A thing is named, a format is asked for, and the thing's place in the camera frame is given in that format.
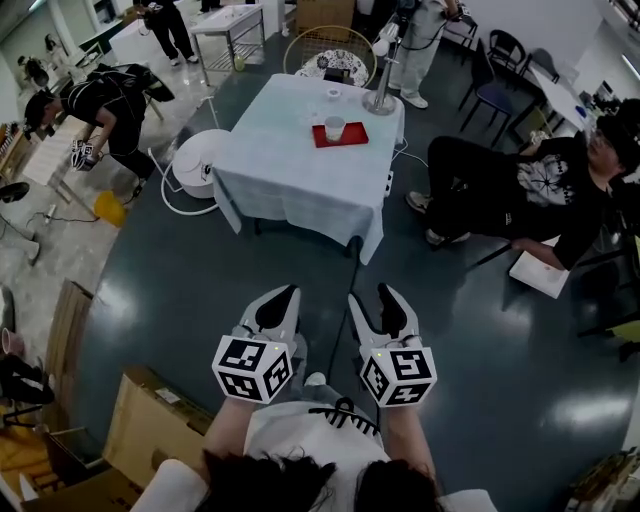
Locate large cardboard box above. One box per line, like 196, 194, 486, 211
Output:
101, 364, 217, 490

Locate person's white shirt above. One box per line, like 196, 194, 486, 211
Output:
128, 398, 501, 512

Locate black floor fan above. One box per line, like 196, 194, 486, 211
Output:
0, 181, 32, 205

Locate black chair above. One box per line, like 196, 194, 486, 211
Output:
487, 28, 529, 71
457, 38, 532, 147

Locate white cup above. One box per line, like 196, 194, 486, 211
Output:
323, 115, 347, 144

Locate light blue tablecloth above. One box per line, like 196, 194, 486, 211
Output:
211, 73, 407, 266

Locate person's right forearm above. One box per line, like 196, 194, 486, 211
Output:
381, 399, 437, 484

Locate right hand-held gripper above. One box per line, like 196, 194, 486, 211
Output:
347, 282, 439, 409

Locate pink cup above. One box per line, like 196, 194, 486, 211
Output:
0, 327, 25, 355

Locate silver desk lamp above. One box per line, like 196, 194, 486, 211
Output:
361, 23, 400, 116

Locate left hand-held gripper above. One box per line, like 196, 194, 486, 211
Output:
212, 284, 303, 404

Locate white metal work table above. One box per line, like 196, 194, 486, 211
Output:
188, 3, 267, 72

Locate gold wire chair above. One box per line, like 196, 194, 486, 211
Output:
282, 25, 378, 90

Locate red tray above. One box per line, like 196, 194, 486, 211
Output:
311, 119, 371, 150

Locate white round appliance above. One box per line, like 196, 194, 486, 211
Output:
171, 128, 232, 200

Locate patterned round seat cushion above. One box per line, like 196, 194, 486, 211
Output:
295, 48, 372, 87

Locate person's left forearm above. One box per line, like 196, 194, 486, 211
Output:
201, 395, 262, 474

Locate yellow dustpan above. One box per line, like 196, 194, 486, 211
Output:
93, 190, 128, 229

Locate person's grey trousers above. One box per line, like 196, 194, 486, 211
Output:
287, 332, 364, 404

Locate white slatted bench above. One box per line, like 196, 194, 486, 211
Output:
20, 122, 97, 202

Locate white side table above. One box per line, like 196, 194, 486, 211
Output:
528, 63, 602, 134

